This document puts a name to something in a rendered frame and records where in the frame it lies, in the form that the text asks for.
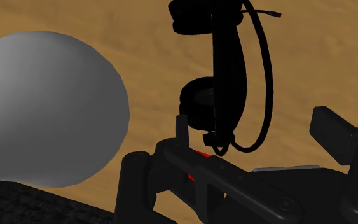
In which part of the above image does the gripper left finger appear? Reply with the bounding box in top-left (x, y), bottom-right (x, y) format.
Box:
top-left (113, 114), bottom-right (305, 224)

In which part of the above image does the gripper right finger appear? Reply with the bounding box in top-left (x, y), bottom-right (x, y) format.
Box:
top-left (309, 106), bottom-right (358, 224)

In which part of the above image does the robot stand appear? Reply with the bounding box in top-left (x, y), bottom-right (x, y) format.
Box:
top-left (0, 179), bottom-right (116, 224)

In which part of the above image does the black headset with cable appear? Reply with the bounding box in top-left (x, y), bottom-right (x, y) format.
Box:
top-left (167, 0), bottom-right (282, 157)

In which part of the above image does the small red object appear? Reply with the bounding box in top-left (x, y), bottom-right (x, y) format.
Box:
top-left (187, 149), bottom-right (211, 183)

